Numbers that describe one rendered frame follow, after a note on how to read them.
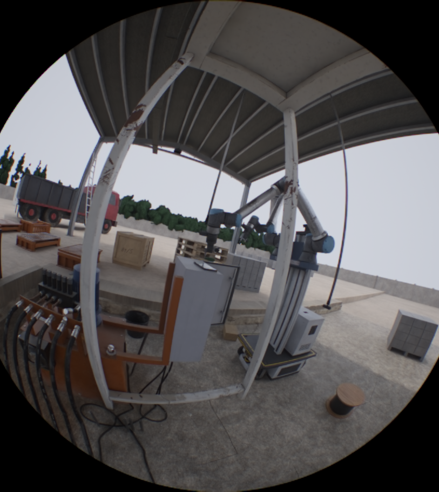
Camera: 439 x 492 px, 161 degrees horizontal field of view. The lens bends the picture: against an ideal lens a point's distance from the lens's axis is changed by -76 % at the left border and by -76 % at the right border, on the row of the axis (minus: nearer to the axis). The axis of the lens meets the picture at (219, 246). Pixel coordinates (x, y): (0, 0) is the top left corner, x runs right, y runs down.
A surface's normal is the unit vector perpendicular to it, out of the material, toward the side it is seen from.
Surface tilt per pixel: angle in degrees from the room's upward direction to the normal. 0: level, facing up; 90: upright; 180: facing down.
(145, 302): 90
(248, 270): 90
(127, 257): 90
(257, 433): 0
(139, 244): 90
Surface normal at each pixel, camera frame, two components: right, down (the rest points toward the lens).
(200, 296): 0.38, 0.10
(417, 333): -0.85, -0.21
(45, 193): 0.95, 0.24
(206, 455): 0.24, -0.97
